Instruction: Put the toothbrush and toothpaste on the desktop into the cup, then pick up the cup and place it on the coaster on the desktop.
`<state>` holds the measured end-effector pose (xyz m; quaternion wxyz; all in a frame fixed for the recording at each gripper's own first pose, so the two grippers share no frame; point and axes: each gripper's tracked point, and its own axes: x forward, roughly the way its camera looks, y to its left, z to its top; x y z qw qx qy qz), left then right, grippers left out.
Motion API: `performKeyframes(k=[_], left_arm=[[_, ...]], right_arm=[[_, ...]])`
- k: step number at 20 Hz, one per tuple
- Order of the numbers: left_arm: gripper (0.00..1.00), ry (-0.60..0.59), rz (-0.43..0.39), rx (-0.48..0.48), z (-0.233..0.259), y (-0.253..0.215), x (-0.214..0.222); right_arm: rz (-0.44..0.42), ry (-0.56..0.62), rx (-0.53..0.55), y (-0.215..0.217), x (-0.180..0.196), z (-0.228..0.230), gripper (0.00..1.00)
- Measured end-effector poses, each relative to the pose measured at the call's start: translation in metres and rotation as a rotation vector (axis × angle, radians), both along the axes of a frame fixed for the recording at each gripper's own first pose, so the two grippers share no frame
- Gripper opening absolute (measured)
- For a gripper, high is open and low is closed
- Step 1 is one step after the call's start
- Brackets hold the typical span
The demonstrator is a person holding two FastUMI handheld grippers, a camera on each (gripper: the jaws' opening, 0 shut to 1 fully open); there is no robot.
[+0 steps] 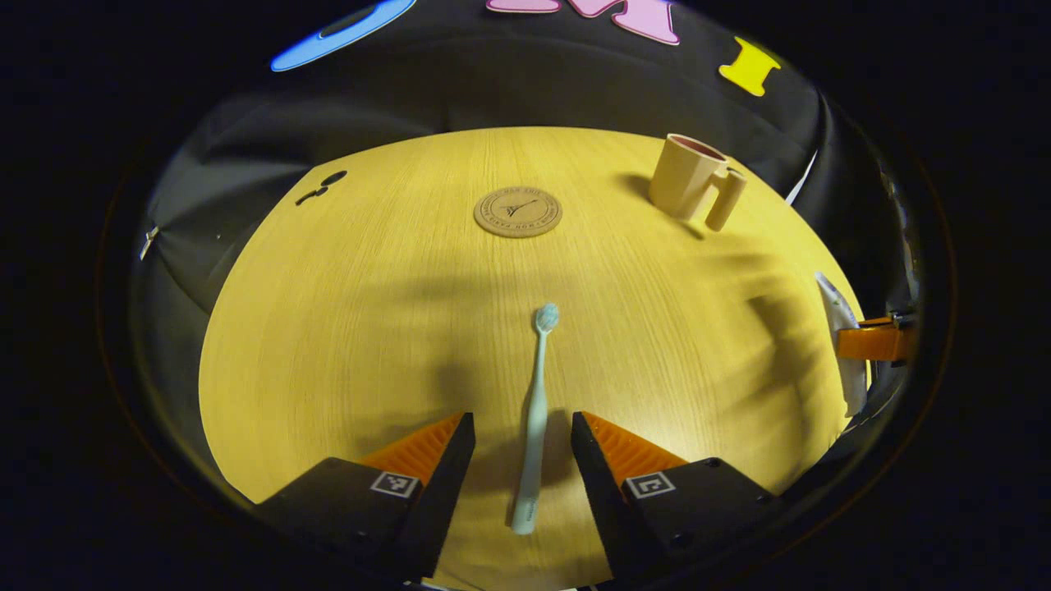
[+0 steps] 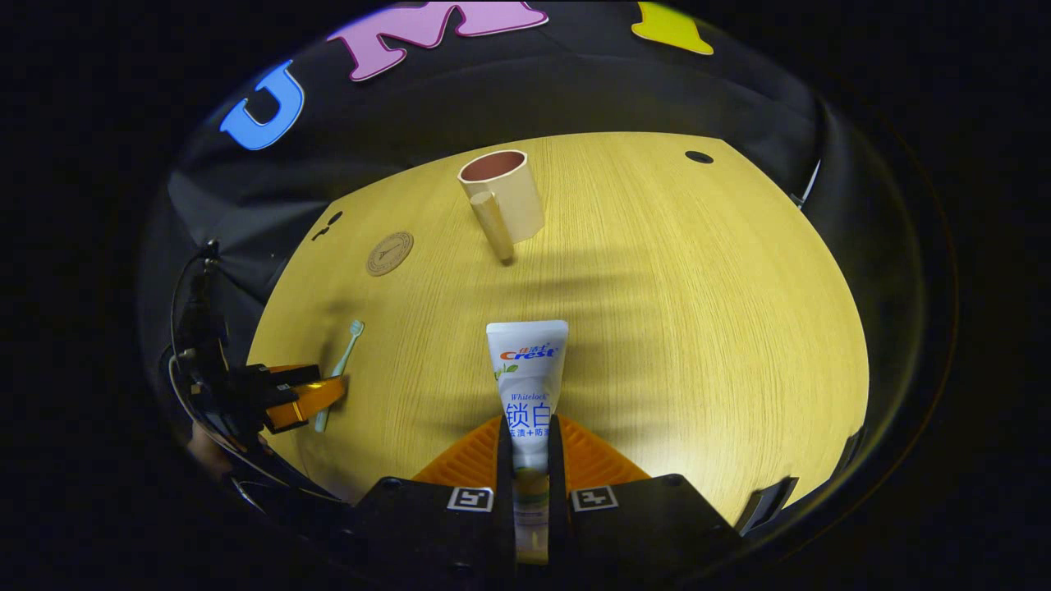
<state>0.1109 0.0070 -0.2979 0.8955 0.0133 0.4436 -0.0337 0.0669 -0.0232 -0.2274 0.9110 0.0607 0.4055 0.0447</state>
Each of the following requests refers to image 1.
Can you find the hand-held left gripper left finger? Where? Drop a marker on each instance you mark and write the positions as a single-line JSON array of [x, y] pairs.
[[435, 492]]

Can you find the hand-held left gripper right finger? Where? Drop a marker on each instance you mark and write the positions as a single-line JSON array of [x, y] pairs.
[[599, 492]]

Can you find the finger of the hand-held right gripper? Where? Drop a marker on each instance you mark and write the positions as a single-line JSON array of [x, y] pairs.
[[870, 343]]

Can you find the white toothpaste tube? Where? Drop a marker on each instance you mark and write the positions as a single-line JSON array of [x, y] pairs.
[[846, 377]]

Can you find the white toothbrush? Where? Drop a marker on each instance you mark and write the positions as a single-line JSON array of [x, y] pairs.
[[535, 419]]

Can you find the beige cup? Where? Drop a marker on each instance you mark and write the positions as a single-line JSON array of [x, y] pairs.
[[686, 176]]

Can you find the round cork coaster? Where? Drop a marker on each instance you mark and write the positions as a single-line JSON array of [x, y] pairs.
[[518, 212]]

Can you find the white cloth clip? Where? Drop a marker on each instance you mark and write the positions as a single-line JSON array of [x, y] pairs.
[[149, 243]]

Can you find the black backdrop cloth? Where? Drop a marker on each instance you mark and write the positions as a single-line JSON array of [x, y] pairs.
[[509, 90]]

